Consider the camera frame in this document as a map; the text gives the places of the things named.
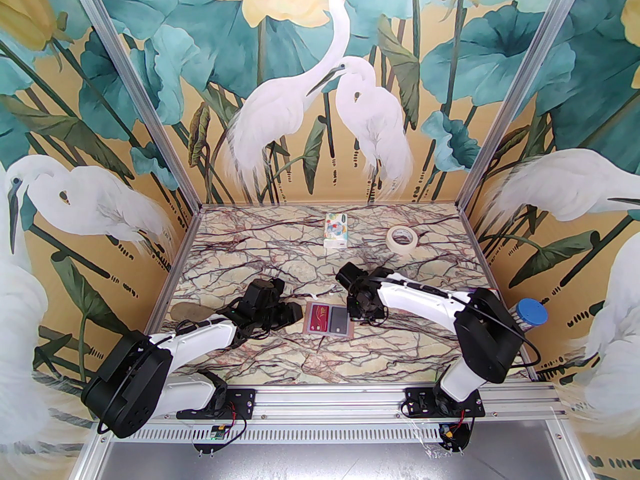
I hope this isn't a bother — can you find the pink leather card holder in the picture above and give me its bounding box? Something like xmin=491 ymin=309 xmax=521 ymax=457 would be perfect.
xmin=303 ymin=301 xmax=355 ymax=339

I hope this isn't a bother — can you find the cream masking tape roll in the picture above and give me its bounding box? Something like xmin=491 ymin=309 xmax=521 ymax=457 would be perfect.
xmin=386 ymin=226 xmax=419 ymax=256

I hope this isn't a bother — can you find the grey stone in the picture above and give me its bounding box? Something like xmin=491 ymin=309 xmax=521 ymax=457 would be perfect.
xmin=170 ymin=302 xmax=221 ymax=321

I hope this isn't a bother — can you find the floral tissue pack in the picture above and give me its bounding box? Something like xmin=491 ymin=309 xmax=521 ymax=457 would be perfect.
xmin=322 ymin=212 xmax=349 ymax=250

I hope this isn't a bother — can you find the grey metal front panel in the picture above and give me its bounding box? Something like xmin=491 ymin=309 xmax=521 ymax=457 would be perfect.
xmin=75 ymin=440 xmax=598 ymax=480

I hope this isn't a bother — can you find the clear jar blue lid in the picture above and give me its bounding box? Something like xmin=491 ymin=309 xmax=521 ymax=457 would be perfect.
xmin=507 ymin=299 xmax=549 ymax=335

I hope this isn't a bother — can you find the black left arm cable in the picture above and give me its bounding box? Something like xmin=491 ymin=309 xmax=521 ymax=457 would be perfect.
xmin=177 ymin=293 xmax=281 ymax=344

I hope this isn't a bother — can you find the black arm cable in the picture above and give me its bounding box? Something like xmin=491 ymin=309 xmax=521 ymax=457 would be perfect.
xmin=177 ymin=293 xmax=281 ymax=344
xmin=355 ymin=275 xmax=541 ymax=369

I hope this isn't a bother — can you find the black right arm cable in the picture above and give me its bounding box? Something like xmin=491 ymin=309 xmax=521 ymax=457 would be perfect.
xmin=355 ymin=275 xmax=541 ymax=369

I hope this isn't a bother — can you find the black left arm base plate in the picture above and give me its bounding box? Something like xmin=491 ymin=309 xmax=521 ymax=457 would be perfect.
xmin=177 ymin=388 xmax=257 ymax=421

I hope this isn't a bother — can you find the aluminium front rail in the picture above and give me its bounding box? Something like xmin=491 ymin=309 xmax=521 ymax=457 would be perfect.
xmin=97 ymin=385 xmax=571 ymax=444

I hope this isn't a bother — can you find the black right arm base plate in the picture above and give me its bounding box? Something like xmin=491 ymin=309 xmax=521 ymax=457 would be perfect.
xmin=404 ymin=387 xmax=486 ymax=419

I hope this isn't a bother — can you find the aluminium frame post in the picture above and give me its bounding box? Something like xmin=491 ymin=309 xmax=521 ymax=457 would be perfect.
xmin=77 ymin=0 xmax=203 ymax=211
xmin=457 ymin=0 xmax=591 ymax=214

